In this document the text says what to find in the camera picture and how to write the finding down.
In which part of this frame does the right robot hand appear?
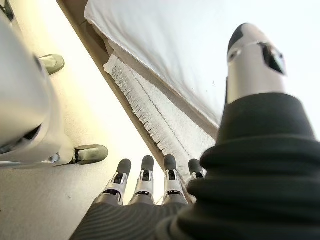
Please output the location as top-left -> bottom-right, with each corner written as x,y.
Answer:
67,22 -> 320,240

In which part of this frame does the white duvet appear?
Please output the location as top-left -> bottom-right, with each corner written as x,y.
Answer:
84,0 -> 320,133

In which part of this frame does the silver right robot leg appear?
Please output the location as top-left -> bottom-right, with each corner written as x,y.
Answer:
0,14 -> 109,167

